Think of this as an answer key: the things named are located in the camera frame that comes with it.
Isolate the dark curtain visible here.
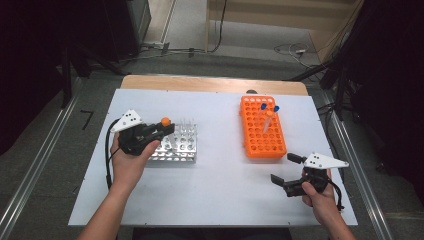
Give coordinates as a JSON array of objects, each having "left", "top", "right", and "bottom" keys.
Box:
[
  {"left": 0, "top": 0, "right": 73, "bottom": 156},
  {"left": 343, "top": 0, "right": 424, "bottom": 201}
]

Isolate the metal floor rail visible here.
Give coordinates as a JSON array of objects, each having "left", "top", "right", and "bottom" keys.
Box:
[
  {"left": 318, "top": 91, "right": 396, "bottom": 240},
  {"left": 0, "top": 76, "right": 83, "bottom": 240}
]

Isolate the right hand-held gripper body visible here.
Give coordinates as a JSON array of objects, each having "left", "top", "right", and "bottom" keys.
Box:
[{"left": 282, "top": 152, "right": 350, "bottom": 198}]

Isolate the person's left hand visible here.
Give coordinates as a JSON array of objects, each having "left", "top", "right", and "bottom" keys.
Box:
[{"left": 109, "top": 132, "right": 162, "bottom": 198}]

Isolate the person's right hand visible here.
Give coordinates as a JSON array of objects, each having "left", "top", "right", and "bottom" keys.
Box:
[{"left": 301, "top": 168, "right": 342, "bottom": 228}]

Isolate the black hanging cable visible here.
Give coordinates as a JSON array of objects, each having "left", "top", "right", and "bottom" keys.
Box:
[{"left": 205, "top": 0, "right": 228, "bottom": 54}]

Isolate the beige wooden panel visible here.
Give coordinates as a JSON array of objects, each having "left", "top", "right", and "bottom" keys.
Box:
[{"left": 205, "top": 0, "right": 366, "bottom": 64}]

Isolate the white table sheet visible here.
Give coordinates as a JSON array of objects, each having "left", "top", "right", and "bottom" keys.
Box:
[{"left": 68, "top": 88, "right": 358, "bottom": 228}]

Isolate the orange plastic test tube rack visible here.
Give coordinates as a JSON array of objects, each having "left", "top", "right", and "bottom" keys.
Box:
[{"left": 239, "top": 95, "right": 288, "bottom": 160}]

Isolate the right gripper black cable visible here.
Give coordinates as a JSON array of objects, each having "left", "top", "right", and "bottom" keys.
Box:
[{"left": 328, "top": 179, "right": 346, "bottom": 212}]

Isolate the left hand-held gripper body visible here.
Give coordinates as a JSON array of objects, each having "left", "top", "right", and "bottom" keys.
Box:
[{"left": 109, "top": 109, "right": 164, "bottom": 157}]

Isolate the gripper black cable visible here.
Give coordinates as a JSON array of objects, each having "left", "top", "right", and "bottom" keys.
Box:
[
  {"left": 328, "top": 179, "right": 346, "bottom": 212},
  {"left": 105, "top": 118, "right": 122, "bottom": 190}
]

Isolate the metal test tube rack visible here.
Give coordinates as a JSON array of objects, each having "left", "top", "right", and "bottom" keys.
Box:
[{"left": 148, "top": 123, "right": 198, "bottom": 164}]

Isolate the white floor cable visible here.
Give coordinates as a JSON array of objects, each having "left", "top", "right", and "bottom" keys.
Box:
[{"left": 273, "top": 42, "right": 322, "bottom": 69}]

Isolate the black metal stand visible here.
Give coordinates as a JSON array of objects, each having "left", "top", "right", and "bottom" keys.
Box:
[
  {"left": 283, "top": 59, "right": 355, "bottom": 122},
  {"left": 59, "top": 39, "right": 129, "bottom": 109}
]

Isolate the grey floor cable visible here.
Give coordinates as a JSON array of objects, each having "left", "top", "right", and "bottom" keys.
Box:
[{"left": 119, "top": 46, "right": 208, "bottom": 64}]

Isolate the orange-capped test tube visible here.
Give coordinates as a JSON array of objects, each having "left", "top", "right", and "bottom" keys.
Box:
[
  {"left": 262, "top": 109, "right": 275, "bottom": 134},
  {"left": 160, "top": 116, "right": 178, "bottom": 148}
]

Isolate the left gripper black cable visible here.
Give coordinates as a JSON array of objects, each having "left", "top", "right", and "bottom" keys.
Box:
[{"left": 105, "top": 118, "right": 122, "bottom": 190}]

